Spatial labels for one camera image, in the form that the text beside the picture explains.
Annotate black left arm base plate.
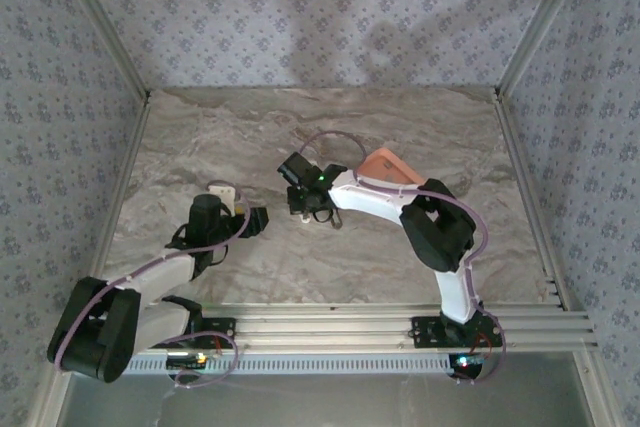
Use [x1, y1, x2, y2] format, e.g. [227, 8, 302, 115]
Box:
[145, 316, 238, 351]

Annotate pink plastic tray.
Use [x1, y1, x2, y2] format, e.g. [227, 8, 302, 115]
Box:
[356, 147, 427, 189]

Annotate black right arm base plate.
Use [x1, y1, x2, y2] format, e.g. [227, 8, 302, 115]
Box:
[410, 315, 503, 349]

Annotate aluminium corner post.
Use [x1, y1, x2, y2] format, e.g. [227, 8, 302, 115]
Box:
[49, 0, 152, 101]
[493, 0, 597, 101]

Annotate aluminium table edge rail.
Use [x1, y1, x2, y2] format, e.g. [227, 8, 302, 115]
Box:
[79, 96, 153, 306]
[494, 89, 574, 311]

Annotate grey metal panel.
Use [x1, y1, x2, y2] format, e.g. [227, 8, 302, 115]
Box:
[54, 371, 596, 427]

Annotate aluminium mounting rail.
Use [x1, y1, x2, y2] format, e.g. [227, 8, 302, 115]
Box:
[129, 302, 600, 352]

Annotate grey slotted cable duct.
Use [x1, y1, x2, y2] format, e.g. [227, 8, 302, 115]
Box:
[122, 352, 454, 376]

